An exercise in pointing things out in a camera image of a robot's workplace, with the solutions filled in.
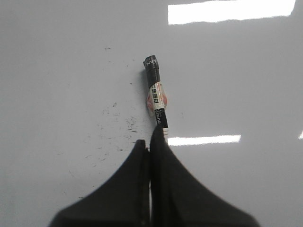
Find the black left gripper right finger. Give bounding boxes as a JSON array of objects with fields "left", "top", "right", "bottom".
[{"left": 150, "top": 126, "right": 259, "bottom": 227}]

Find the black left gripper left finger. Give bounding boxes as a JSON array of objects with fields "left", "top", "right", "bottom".
[{"left": 50, "top": 140, "right": 150, "bottom": 227}]

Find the black white whiteboard marker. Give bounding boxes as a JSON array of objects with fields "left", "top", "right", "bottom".
[{"left": 143, "top": 55, "right": 169, "bottom": 143}]

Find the white whiteboard with aluminium frame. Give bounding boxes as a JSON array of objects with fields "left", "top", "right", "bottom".
[{"left": 0, "top": 0, "right": 303, "bottom": 227}]

